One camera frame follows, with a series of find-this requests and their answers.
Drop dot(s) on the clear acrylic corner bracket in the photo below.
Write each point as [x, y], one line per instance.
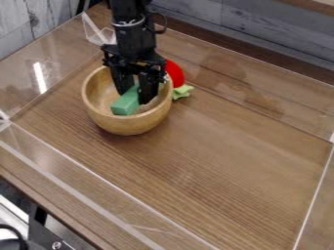
[95, 35]

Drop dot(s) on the brown wooden bowl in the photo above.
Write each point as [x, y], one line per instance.
[99, 94]

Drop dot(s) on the black table leg mount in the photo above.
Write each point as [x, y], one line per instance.
[40, 234]

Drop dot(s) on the green rectangular block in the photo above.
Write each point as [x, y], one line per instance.
[127, 103]

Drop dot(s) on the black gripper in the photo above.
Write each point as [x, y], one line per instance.
[131, 56]

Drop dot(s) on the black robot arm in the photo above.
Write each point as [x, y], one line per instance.
[132, 10]

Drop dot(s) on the red plush strawberry toy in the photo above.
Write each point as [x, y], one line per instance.
[182, 89]

